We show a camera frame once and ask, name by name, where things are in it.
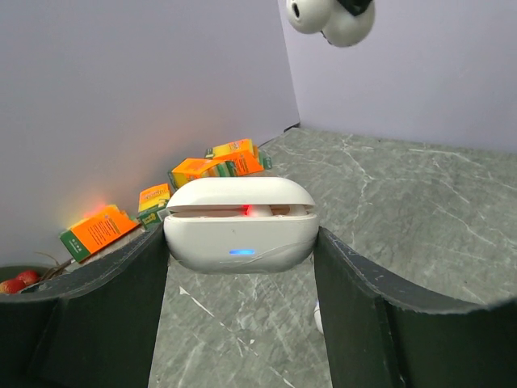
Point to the white oval earbud case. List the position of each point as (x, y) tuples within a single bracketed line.
[(241, 225)]

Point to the white square charging case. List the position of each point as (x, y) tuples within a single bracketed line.
[(317, 318)]

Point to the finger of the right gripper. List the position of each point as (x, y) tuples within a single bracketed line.
[(355, 7)]

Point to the red cherry bunch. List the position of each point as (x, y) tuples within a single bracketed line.
[(56, 268)]

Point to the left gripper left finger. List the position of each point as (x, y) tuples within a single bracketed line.
[(94, 327)]

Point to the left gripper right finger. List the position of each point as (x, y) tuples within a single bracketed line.
[(382, 330)]

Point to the orange green box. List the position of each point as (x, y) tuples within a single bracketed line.
[(243, 156), (96, 232), (194, 168), (152, 204)]

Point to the grey fruit tray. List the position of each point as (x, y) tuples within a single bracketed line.
[(15, 278)]

